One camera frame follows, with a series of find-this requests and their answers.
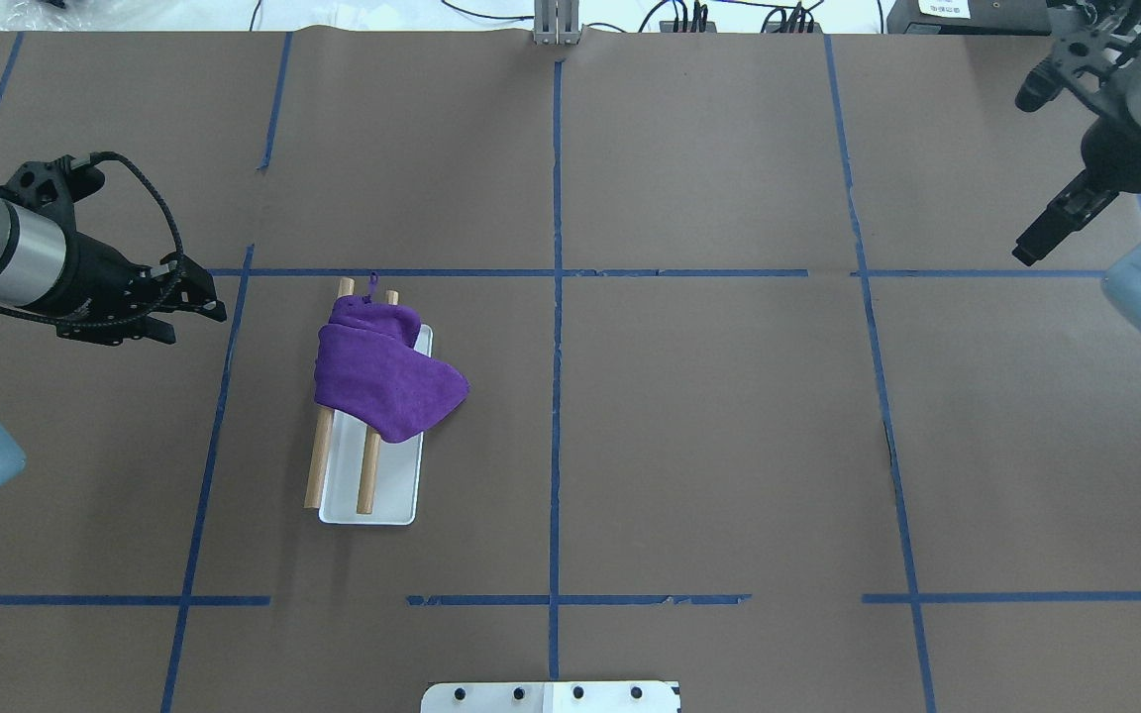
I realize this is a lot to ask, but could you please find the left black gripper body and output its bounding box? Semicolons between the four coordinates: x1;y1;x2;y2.
52;232;167;347

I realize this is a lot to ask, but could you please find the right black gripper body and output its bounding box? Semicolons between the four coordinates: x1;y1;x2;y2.
1043;119;1141;232

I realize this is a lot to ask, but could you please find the purple towel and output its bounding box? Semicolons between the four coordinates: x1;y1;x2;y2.
313;272;470;444

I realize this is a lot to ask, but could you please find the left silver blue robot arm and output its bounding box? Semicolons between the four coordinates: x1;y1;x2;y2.
0;151;228;347

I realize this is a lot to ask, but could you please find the white towel rack with wooden bars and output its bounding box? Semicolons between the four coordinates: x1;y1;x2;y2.
304;278;432;525

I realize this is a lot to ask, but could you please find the black device with label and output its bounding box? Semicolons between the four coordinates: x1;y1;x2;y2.
884;1;1051;37

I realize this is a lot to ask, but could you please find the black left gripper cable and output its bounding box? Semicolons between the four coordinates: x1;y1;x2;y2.
0;151;185;321

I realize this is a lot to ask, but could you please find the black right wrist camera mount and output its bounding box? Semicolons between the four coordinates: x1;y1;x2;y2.
1014;1;1141;118

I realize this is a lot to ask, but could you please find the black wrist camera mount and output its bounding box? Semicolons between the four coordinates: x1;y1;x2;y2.
1014;1;1141;118
0;154;107;214

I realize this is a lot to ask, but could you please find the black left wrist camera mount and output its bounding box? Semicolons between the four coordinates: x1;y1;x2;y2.
0;154;107;214

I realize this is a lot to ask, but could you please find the grey aluminium frame post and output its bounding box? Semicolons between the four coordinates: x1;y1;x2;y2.
533;0;583;47

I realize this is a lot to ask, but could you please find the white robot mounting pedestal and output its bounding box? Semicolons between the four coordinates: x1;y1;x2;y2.
420;680;682;712

